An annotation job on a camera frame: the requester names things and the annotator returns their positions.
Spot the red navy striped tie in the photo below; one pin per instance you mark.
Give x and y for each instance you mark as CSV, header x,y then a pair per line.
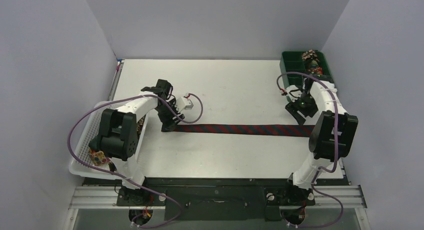
x,y
288,130

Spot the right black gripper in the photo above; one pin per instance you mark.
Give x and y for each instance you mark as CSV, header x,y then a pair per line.
x,y
297,111

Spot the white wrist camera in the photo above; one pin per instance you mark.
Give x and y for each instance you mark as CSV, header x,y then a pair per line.
x,y
183,103
293,92

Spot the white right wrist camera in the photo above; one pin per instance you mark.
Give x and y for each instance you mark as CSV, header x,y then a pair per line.
x,y
293,92

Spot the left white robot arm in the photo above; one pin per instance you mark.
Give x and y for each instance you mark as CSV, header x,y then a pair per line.
x,y
118,136

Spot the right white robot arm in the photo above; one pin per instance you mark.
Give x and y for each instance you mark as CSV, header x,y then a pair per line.
x,y
333,133

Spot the rolled red patterned tie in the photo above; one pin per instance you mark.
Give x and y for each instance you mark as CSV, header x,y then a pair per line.
x,y
315,70

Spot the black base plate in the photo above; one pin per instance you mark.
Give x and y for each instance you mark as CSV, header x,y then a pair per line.
x,y
284,200

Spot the aluminium rail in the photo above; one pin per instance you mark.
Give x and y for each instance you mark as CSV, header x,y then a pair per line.
x,y
106,197

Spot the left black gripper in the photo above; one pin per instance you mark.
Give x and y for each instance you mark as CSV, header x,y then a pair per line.
x,y
168,123

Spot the colourful dotted tie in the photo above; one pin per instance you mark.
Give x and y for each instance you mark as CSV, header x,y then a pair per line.
x,y
98,158

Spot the green compartment tray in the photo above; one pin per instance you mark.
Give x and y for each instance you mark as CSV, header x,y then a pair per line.
x,y
292,61

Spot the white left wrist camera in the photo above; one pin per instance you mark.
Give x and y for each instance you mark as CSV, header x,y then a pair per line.
x,y
183,103

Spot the brown patterned tie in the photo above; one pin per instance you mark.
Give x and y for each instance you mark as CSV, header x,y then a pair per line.
x,y
140,125

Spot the white plastic basket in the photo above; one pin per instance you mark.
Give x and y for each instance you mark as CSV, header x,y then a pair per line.
x,y
82,165

